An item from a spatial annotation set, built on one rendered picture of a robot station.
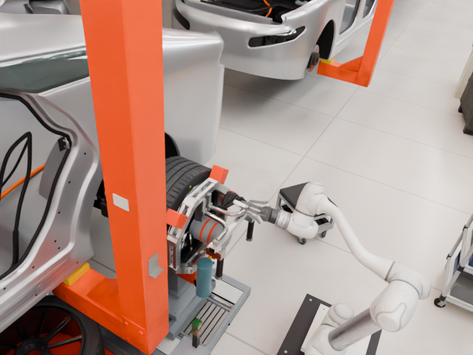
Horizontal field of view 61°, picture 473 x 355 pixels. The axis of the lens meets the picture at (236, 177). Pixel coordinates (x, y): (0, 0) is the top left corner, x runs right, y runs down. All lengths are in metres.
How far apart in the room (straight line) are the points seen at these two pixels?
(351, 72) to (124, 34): 4.44
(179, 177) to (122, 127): 0.86
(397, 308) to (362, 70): 3.94
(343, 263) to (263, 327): 0.94
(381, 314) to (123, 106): 1.26
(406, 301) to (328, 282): 1.53
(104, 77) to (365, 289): 2.63
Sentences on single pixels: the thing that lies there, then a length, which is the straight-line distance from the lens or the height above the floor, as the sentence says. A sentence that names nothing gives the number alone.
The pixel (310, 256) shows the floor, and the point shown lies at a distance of 3.45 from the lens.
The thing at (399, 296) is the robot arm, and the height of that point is 1.14.
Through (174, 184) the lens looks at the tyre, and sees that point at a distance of 2.09.
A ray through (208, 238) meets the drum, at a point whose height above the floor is 0.87.
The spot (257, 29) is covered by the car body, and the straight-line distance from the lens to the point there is 4.34.
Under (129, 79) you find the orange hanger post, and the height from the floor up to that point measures 1.96.
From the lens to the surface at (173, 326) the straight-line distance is 2.74.
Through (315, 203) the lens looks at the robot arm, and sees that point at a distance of 1.99.
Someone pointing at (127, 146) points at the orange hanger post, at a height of 1.73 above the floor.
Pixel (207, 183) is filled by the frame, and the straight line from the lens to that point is 2.19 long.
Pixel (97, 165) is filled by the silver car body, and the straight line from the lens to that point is 2.04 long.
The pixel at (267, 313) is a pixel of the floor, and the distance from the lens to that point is 3.02.
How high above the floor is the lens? 2.43
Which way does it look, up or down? 36 degrees down
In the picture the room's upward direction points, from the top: 6 degrees clockwise
